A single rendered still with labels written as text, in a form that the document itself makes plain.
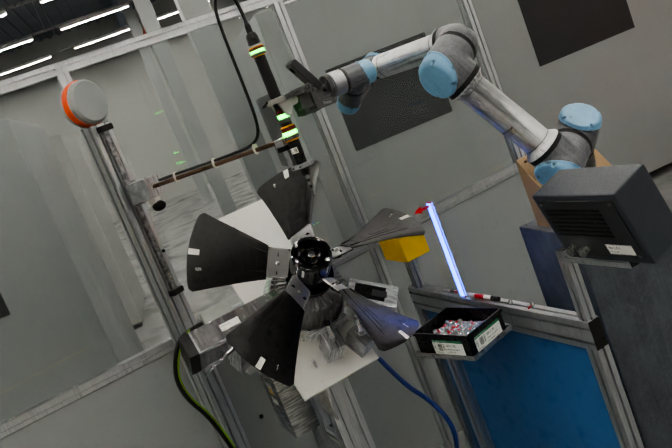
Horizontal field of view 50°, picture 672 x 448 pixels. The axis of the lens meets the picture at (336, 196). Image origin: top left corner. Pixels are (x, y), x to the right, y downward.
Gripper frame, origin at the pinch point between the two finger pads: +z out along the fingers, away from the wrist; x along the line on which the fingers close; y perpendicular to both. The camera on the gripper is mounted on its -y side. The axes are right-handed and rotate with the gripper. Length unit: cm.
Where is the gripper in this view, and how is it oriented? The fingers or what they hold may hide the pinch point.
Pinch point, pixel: (267, 103)
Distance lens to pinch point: 208.8
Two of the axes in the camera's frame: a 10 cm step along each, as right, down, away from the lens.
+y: 3.7, 9.2, 1.5
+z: -8.3, 4.0, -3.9
